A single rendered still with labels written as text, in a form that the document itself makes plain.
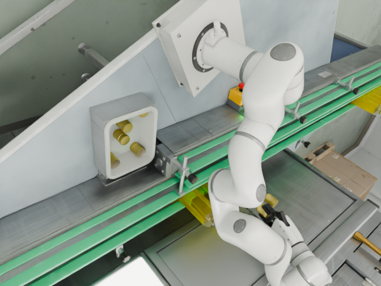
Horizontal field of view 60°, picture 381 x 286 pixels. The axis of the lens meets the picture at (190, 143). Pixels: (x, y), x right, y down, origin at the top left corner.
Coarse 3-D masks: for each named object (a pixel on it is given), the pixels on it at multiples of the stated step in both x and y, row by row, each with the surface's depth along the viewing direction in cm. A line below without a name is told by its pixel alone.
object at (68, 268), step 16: (336, 112) 179; (304, 128) 164; (288, 144) 152; (160, 208) 115; (176, 208) 115; (144, 224) 108; (112, 240) 102; (128, 240) 104; (80, 256) 97; (96, 256) 98; (48, 272) 92; (64, 272) 93
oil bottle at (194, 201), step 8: (192, 192) 114; (200, 192) 115; (184, 200) 114; (192, 200) 111; (200, 200) 112; (208, 200) 112; (192, 208) 112; (200, 208) 109; (208, 208) 109; (200, 216) 110; (208, 216) 107; (208, 224) 108
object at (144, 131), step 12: (144, 108) 94; (120, 120) 90; (132, 120) 103; (144, 120) 103; (156, 120) 100; (108, 132) 90; (132, 132) 106; (144, 132) 106; (108, 144) 92; (120, 144) 106; (144, 144) 109; (108, 156) 95; (120, 156) 108; (132, 156) 109; (144, 156) 110; (108, 168) 98; (120, 168) 105; (132, 168) 105
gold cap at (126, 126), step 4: (124, 120) 97; (128, 120) 99; (116, 124) 99; (120, 124) 97; (124, 124) 96; (128, 124) 97; (132, 124) 98; (120, 128) 98; (124, 128) 97; (128, 128) 98
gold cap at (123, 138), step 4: (116, 132) 100; (120, 132) 100; (124, 132) 101; (116, 136) 100; (120, 136) 99; (124, 136) 99; (128, 136) 100; (120, 140) 99; (124, 140) 100; (128, 140) 101; (124, 144) 101
